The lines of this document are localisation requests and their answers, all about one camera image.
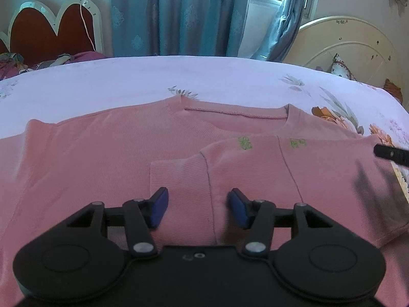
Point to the floral white bedsheet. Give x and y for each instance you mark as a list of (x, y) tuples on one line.
[(127, 80)]

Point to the tied blue curtain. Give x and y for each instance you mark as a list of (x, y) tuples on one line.
[(287, 22)]

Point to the cream arched headboard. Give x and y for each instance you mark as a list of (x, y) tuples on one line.
[(351, 32)]

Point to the wide blue patterned curtain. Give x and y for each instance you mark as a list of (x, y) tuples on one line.
[(179, 16)]

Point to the yellow patterned cloth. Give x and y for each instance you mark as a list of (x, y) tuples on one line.
[(402, 182)]

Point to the orange brown cushion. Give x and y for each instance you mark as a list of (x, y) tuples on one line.
[(392, 89)]

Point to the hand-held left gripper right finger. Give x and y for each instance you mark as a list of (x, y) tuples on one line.
[(237, 206)]

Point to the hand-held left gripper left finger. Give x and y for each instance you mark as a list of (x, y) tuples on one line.
[(159, 206)]

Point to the red heart-shaped headboard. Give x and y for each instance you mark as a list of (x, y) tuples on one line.
[(35, 32)]

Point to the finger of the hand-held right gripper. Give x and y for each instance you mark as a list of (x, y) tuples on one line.
[(391, 154)]

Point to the patterned pillow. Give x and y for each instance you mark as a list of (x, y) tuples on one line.
[(342, 68)]

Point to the pink knit sweater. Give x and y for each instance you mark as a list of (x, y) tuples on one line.
[(96, 166)]

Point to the purple bedding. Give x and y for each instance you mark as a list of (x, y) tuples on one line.
[(86, 57)]

